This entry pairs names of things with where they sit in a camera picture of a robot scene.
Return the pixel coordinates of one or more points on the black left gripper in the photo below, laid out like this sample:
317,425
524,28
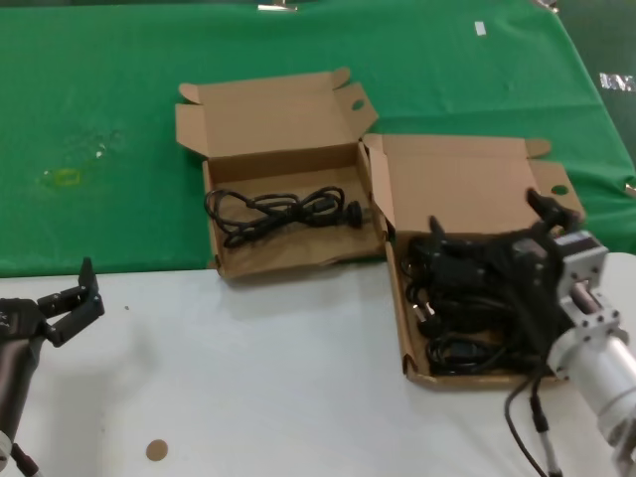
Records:
20,320

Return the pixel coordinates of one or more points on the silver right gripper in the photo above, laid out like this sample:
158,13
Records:
581,263

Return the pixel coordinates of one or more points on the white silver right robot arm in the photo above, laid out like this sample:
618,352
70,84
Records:
611,377

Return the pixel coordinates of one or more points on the empty open cardboard box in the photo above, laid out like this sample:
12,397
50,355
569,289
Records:
323,246

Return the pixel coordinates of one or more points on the metal cloth clip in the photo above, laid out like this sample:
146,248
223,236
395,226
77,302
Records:
278,7
547,3
631,189

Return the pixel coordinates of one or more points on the round brown sticker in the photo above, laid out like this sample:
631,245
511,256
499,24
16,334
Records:
156,450

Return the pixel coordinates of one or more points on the shiny silver foil piece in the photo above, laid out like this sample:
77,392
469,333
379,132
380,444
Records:
616,82

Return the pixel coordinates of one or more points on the white tape piece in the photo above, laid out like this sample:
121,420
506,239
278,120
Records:
480,28

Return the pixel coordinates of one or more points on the green table cloth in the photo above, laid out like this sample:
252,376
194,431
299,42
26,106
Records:
99,74

